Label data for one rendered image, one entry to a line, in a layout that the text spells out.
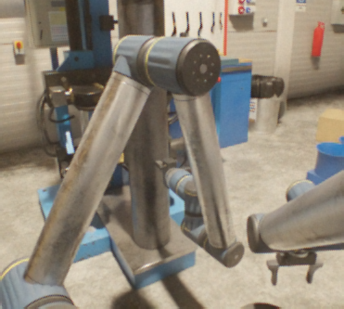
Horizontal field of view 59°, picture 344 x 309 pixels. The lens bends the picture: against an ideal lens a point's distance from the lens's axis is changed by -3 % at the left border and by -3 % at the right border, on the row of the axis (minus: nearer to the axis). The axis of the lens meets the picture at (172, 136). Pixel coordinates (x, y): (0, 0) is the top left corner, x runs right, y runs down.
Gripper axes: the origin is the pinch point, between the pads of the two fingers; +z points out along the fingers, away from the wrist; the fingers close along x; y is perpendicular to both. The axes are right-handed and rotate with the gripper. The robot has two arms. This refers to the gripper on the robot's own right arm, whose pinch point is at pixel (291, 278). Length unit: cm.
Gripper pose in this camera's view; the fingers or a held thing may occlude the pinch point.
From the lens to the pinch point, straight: 130.5
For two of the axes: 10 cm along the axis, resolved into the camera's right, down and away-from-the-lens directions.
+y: 0.0, 3.5, -9.4
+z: 0.2, 9.4, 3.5
